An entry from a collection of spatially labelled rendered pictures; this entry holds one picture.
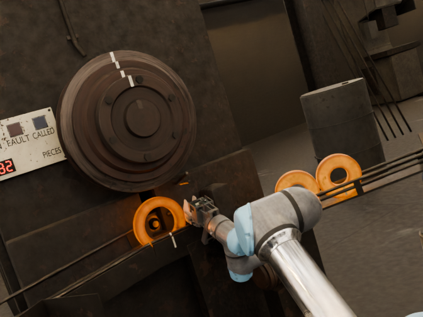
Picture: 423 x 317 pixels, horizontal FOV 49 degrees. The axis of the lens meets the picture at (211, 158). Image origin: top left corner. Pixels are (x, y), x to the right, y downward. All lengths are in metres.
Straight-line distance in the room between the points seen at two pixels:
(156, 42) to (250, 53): 7.72
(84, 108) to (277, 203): 0.69
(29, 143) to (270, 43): 8.49
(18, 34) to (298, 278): 1.17
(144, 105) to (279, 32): 8.65
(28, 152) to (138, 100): 0.40
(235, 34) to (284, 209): 8.37
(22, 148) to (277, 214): 0.88
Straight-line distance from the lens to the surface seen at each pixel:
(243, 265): 1.48
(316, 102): 4.10
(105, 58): 1.57
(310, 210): 1.14
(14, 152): 1.61
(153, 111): 1.49
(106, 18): 1.78
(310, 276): 1.02
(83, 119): 1.49
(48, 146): 1.62
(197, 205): 1.55
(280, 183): 1.66
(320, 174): 1.67
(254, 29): 9.68
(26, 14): 1.71
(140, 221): 1.59
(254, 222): 1.08
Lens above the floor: 1.12
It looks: 7 degrees down
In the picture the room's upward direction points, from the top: 17 degrees counter-clockwise
